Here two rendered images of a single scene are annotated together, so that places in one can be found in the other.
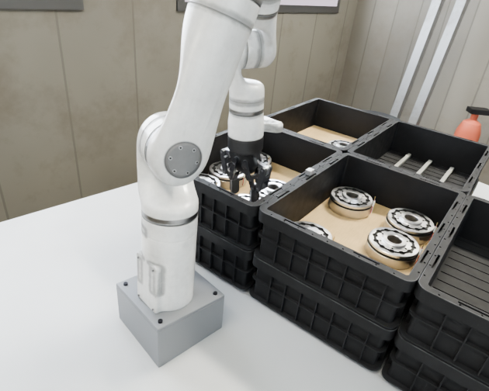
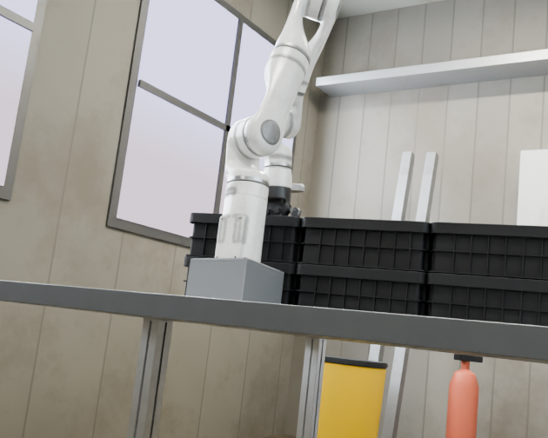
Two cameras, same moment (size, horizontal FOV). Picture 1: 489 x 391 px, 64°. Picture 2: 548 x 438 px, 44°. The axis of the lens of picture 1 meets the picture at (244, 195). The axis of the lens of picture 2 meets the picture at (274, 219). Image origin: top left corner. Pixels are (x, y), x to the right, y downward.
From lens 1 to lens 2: 1.17 m
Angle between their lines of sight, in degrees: 41
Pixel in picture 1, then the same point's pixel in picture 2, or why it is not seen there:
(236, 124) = (272, 172)
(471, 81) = not seen: hidden behind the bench
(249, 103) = (284, 155)
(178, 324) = (257, 268)
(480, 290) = not seen: hidden behind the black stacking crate
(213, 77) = (288, 90)
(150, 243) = (238, 198)
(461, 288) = not seen: hidden behind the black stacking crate
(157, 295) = (241, 242)
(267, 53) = (296, 122)
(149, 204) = (240, 168)
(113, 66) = (24, 272)
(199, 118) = (280, 109)
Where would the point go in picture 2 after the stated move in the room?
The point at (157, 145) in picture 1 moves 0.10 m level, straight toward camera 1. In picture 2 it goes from (257, 118) to (277, 107)
